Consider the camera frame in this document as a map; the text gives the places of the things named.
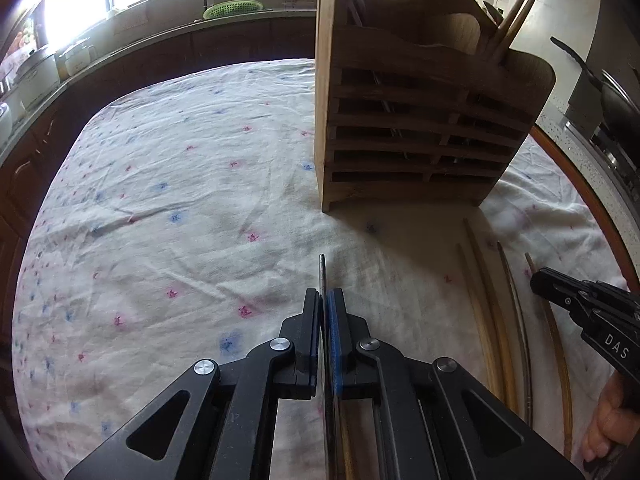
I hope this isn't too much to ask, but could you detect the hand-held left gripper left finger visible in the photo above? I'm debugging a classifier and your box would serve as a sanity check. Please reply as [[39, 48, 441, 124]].
[[64, 287, 326, 480]]

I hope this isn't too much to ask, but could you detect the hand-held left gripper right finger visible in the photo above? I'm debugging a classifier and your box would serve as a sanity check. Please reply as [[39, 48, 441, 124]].
[[324, 287, 586, 480]]

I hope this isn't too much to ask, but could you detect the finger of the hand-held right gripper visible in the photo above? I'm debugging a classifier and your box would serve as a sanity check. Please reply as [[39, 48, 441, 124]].
[[530, 271, 590, 322], [539, 267, 640, 312]]

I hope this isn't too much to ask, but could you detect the bundle of wooden chopsticks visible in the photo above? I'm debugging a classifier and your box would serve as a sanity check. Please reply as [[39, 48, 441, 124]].
[[457, 217, 573, 461]]

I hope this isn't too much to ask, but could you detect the wooden utensil holder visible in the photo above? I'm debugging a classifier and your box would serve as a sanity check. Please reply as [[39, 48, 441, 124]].
[[314, 0, 557, 213]]

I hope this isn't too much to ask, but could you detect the person's right hand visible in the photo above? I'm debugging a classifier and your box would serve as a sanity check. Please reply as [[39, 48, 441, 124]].
[[582, 372, 640, 466]]

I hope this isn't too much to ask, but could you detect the gas stove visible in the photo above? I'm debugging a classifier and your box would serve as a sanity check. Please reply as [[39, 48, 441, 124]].
[[562, 115, 640, 186]]

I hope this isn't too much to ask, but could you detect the black wok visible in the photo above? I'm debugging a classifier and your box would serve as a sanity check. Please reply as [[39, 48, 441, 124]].
[[550, 35, 640, 131]]

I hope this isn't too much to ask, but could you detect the white floral tablecloth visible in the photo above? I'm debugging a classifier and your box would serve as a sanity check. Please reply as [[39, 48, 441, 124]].
[[11, 57, 631, 480]]

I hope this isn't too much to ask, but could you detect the green plastic basket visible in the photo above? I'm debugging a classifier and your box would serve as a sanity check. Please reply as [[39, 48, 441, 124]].
[[202, 0, 265, 20]]

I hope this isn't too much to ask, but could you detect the small white cooking pot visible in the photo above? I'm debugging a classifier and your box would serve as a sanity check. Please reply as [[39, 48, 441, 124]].
[[55, 40, 98, 78]]

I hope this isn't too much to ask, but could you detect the tall white rice cooker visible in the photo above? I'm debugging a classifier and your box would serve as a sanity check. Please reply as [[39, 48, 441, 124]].
[[15, 47, 61, 93]]

